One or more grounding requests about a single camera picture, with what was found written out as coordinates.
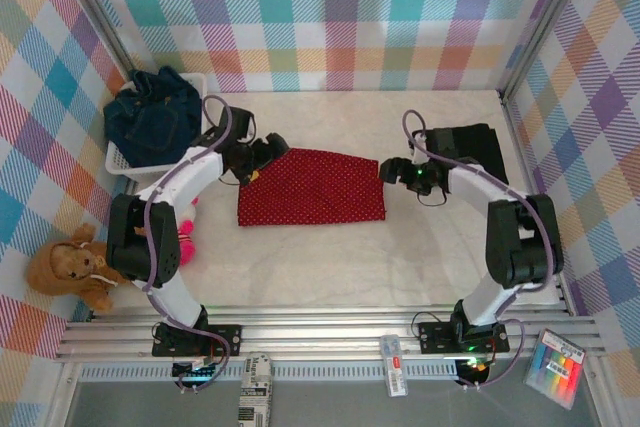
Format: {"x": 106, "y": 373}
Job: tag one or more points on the red polka dot skirt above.
{"x": 310, "y": 192}

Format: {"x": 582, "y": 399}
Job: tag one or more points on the black skirt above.
{"x": 480, "y": 144}

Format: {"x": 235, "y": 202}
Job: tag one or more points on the white plastic basket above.
{"x": 197, "y": 82}

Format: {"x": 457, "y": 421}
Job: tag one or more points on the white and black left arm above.
{"x": 142, "y": 247}

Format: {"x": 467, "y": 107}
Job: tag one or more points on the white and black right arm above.
{"x": 525, "y": 247}

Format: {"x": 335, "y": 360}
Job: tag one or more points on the pink and white plush doll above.
{"x": 187, "y": 247}

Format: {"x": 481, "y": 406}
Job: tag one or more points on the clear plastic box with labels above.
{"x": 395, "y": 367}

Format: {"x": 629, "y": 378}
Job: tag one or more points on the brown teddy bear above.
{"x": 65, "y": 267}

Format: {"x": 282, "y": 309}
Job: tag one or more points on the colourful marker pack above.
{"x": 555, "y": 369}

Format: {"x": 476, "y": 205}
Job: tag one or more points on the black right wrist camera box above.
{"x": 439, "y": 143}

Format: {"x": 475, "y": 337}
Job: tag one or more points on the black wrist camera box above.
{"x": 439, "y": 143}
{"x": 237, "y": 122}

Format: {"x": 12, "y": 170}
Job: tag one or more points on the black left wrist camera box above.
{"x": 237, "y": 122}

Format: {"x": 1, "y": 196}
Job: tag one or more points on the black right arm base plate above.
{"x": 432, "y": 337}

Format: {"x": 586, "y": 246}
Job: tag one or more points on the aluminium frame rail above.
{"x": 325, "y": 332}

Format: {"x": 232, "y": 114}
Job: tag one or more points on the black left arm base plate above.
{"x": 161, "y": 342}

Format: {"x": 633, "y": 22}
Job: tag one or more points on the aluminium corner post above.
{"x": 545, "y": 22}
{"x": 100, "y": 9}

